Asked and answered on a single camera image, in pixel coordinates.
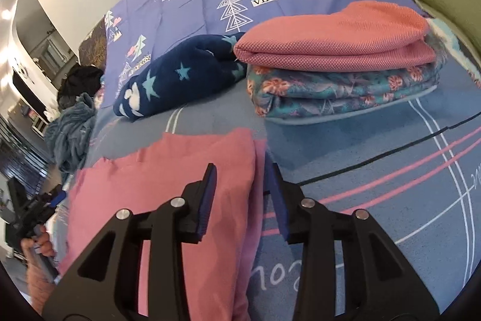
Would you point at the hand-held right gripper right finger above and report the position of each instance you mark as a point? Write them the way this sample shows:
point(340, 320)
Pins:
point(277, 204)

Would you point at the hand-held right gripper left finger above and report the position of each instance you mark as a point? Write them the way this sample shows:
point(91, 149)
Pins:
point(207, 204)

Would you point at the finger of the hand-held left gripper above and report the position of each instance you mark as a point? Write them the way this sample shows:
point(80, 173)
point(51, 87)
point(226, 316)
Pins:
point(56, 197)

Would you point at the pink long-sleeved shirt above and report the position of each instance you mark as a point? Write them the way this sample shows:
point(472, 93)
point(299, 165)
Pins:
point(169, 193)

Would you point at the person's left forearm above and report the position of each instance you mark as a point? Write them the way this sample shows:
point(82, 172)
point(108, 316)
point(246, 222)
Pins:
point(41, 283)

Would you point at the black clothes pile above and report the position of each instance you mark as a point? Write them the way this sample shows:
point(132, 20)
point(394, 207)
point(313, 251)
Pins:
point(80, 84)

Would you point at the stack of folded clothes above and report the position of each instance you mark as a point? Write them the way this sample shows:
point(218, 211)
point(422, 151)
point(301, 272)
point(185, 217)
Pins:
point(338, 91)

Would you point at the person's left hand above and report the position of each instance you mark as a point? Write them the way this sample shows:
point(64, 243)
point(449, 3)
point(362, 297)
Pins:
point(39, 245)

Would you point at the blue fleece blanket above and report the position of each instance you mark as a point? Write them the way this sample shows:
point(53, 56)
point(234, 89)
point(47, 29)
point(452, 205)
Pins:
point(71, 133)

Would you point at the grey folded garment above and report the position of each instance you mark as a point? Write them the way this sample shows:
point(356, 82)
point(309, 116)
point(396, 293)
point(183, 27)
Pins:
point(330, 118)

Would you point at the purple printed bed sheet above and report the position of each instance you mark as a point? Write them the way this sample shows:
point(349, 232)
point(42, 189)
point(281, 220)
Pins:
point(375, 170)

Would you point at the navy star-print folded blanket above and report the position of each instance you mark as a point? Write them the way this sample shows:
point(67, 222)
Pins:
point(176, 80)

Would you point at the brown printed blanket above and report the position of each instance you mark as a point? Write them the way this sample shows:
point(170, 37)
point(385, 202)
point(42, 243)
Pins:
point(92, 42)

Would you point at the coral folded garment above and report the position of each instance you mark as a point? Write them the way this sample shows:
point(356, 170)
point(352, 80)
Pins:
point(338, 35)

